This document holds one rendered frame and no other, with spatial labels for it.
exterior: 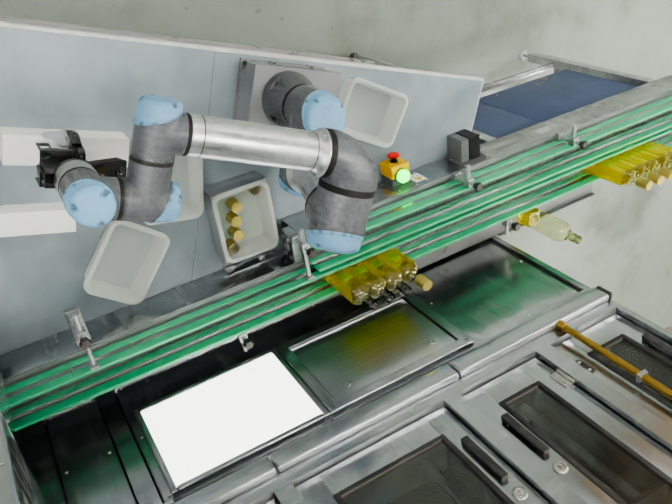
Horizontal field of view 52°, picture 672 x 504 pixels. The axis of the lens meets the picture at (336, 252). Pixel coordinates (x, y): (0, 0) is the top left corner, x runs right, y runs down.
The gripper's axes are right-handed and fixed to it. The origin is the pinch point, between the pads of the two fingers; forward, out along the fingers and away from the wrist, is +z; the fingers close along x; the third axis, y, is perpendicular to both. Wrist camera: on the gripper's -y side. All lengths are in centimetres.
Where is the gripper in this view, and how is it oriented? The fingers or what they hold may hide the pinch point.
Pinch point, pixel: (67, 149)
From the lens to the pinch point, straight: 150.7
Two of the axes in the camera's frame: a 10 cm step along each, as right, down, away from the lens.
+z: -4.9, -3.9, 7.8
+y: -8.5, 0.5, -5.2
